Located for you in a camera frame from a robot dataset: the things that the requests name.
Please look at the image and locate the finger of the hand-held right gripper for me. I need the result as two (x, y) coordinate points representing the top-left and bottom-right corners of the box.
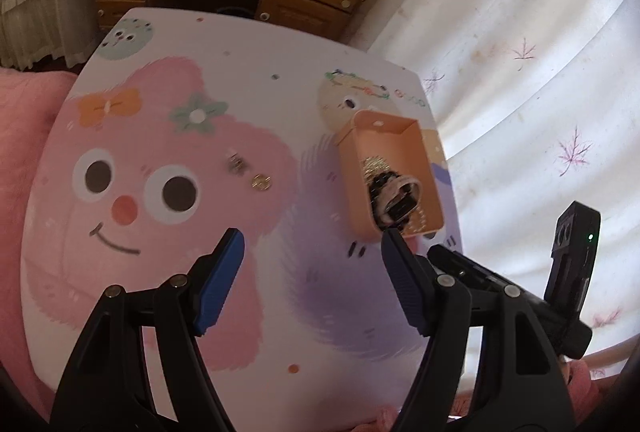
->
(427, 245), (551, 313)

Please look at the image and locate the pink blanket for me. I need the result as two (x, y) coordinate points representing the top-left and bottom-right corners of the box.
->
(0, 65), (81, 413)

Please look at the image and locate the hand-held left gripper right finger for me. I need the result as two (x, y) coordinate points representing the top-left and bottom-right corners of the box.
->
(381, 227), (576, 432)

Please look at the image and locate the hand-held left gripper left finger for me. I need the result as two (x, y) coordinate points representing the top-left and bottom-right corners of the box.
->
(50, 227), (246, 432)

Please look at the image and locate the white leaf print curtain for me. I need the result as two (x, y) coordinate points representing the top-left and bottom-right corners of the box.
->
(350, 0), (640, 363)

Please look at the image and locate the orange plastic box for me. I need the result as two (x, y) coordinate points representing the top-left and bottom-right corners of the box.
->
(334, 109), (446, 240)

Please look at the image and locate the pink fuzzy cloth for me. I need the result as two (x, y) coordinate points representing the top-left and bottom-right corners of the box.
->
(565, 354), (640, 413)

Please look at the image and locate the black bead bracelet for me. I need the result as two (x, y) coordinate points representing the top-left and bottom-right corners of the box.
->
(367, 169), (401, 213)

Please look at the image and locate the white pearl necklace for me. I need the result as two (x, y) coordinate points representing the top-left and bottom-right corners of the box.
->
(400, 211), (430, 234)

